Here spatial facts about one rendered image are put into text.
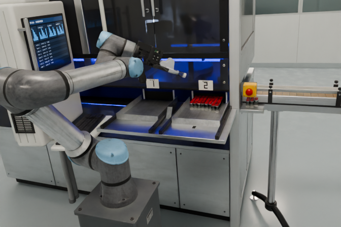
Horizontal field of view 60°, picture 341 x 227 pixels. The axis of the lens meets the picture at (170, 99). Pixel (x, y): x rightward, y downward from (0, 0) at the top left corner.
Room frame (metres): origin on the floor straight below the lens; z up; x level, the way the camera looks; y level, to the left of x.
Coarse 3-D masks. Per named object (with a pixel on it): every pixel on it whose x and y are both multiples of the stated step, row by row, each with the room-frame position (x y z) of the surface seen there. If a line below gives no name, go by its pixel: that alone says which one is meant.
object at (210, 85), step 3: (198, 81) 1.67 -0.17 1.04; (201, 81) 1.67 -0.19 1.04; (204, 81) 1.66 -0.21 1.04; (207, 81) 1.66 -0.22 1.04; (210, 81) 1.65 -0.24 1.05; (201, 84) 1.67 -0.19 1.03; (204, 84) 1.66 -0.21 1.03; (210, 84) 1.65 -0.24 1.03; (201, 87) 1.67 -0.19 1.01; (207, 87) 1.66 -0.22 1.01; (210, 87) 1.65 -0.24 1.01
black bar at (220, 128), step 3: (228, 108) 1.57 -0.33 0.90; (231, 108) 1.60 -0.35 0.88; (228, 111) 1.52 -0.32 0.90; (225, 114) 1.49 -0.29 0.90; (228, 114) 1.50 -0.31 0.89; (225, 117) 1.44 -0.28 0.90; (222, 120) 1.41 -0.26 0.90; (225, 120) 1.41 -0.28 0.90; (222, 123) 1.37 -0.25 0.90; (225, 123) 1.41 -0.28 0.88; (219, 126) 1.34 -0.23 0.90; (222, 126) 1.34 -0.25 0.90; (219, 129) 1.30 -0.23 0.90; (222, 129) 1.32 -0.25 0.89; (219, 132) 1.27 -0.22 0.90; (216, 135) 1.24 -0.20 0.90; (219, 135) 1.25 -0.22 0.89; (216, 138) 1.24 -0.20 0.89
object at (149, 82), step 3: (147, 81) 1.79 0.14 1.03; (150, 81) 1.79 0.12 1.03; (156, 81) 1.77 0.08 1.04; (147, 84) 1.79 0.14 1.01; (150, 84) 1.79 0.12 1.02; (156, 84) 1.77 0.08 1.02; (147, 87) 1.79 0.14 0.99; (150, 87) 1.79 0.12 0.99; (153, 87) 1.78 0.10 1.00; (156, 87) 1.77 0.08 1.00
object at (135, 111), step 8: (128, 104) 1.73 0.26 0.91; (136, 104) 1.80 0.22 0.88; (144, 104) 1.79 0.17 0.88; (152, 104) 1.78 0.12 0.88; (160, 104) 1.77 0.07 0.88; (168, 104) 1.67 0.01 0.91; (120, 112) 1.63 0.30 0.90; (128, 112) 1.67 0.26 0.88; (136, 112) 1.66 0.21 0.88; (144, 112) 1.65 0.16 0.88; (152, 112) 1.64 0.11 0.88; (160, 112) 1.63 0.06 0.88; (136, 120) 1.54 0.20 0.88; (144, 120) 1.52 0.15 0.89; (152, 120) 1.50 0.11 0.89
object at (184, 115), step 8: (184, 104) 1.67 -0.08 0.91; (224, 104) 1.68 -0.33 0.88; (176, 112) 1.53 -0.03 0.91; (184, 112) 1.60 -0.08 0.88; (192, 112) 1.59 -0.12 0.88; (200, 112) 1.58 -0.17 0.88; (208, 112) 1.57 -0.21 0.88; (224, 112) 1.50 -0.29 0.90; (176, 120) 1.45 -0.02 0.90; (184, 120) 1.44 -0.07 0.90; (192, 120) 1.42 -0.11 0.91; (200, 120) 1.41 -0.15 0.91; (208, 120) 1.39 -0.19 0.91; (216, 120) 1.46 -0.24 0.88
